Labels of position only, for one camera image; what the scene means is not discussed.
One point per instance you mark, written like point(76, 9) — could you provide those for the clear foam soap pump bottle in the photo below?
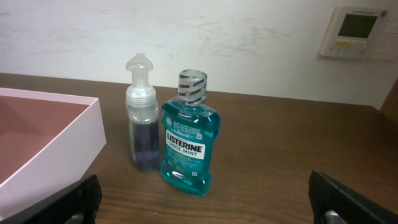
point(143, 113)

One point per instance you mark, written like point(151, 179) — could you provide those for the teal Listerine mouthwash bottle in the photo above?
point(190, 130)

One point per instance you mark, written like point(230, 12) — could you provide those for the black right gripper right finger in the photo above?
point(333, 202)

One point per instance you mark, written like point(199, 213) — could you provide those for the beige wall thermostat panel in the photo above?
point(352, 32)

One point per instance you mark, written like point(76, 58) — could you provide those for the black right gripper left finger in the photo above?
point(77, 203)

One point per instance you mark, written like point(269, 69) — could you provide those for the pink box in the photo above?
point(48, 141)

